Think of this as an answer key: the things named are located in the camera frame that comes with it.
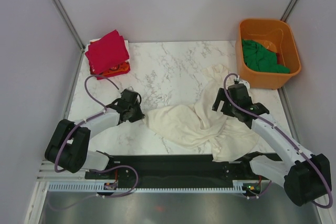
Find folded orange red t shirt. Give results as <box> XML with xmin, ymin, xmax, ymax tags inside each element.
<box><xmin>89</xmin><ymin>60</ymin><xmax>131</xmax><ymax>80</ymax></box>

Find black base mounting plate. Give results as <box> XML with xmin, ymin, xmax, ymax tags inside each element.
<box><xmin>85</xmin><ymin>152</ymin><xmax>266</xmax><ymax>188</ymax></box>

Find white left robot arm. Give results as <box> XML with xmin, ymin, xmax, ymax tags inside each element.
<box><xmin>45</xmin><ymin>89</ymin><xmax>145</xmax><ymax>178</ymax></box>

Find folded magenta t shirt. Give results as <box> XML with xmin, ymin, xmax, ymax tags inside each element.
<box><xmin>85</xmin><ymin>30</ymin><xmax>131</xmax><ymax>77</ymax></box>

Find slotted white cable duct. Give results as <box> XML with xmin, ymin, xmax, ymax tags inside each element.
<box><xmin>48</xmin><ymin>180</ymin><xmax>261</xmax><ymax>193</ymax></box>

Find aluminium rail extrusion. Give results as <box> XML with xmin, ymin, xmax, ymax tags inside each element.
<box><xmin>37</xmin><ymin>161</ymin><xmax>86</xmax><ymax>182</ymax></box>

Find green t shirt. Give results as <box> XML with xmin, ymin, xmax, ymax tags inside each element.
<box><xmin>241</xmin><ymin>39</ymin><xmax>290</xmax><ymax>74</ymax></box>

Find orange plastic basket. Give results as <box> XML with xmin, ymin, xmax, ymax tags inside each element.
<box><xmin>235</xmin><ymin>18</ymin><xmax>301</xmax><ymax>90</ymax></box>

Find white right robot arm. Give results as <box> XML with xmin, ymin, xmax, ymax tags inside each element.
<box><xmin>212</xmin><ymin>82</ymin><xmax>333</xmax><ymax>209</ymax></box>

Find cream white t shirt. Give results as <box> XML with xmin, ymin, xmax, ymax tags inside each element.
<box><xmin>143</xmin><ymin>64</ymin><xmax>260</xmax><ymax>162</ymax></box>

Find aluminium corner profile left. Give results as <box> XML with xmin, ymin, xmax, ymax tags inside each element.
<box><xmin>52</xmin><ymin>0</ymin><xmax>85</xmax><ymax>52</ymax></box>

